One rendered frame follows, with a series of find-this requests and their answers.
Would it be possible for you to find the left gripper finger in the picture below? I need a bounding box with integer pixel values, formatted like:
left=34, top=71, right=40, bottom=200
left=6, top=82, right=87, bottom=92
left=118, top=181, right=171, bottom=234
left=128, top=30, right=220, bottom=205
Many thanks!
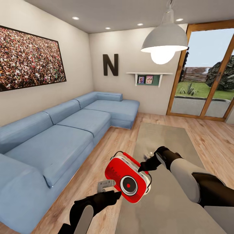
left=115, top=191, right=122, bottom=202

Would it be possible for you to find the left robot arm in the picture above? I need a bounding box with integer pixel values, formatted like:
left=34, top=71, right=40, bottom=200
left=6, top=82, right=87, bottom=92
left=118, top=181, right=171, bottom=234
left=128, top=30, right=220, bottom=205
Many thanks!
left=58, top=179, right=122, bottom=234

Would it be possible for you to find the radio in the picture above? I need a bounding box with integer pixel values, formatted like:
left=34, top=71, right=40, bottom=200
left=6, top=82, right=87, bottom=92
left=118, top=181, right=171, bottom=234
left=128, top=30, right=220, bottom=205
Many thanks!
left=105, top=151, right=152, bottom=203

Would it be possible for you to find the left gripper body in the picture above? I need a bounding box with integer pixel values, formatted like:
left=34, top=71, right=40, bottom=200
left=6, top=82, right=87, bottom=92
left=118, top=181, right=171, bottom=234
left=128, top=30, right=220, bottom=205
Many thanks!
left=94, top=190, right=117, bottom=210

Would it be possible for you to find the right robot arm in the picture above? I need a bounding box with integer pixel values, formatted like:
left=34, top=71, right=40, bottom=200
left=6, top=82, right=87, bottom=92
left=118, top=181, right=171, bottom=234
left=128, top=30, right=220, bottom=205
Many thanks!
left=138, top=146, right=234, bottom=234

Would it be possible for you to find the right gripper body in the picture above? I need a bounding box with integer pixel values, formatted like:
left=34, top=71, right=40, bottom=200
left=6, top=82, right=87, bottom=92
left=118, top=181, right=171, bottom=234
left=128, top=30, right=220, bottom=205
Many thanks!
left=140, top=158, right=157, bottom=171

